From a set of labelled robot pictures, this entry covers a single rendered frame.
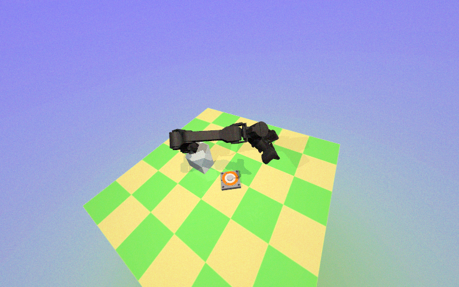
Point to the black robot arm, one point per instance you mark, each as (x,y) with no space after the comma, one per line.
(185,140)

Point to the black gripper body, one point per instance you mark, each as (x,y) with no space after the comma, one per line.
(268,152)

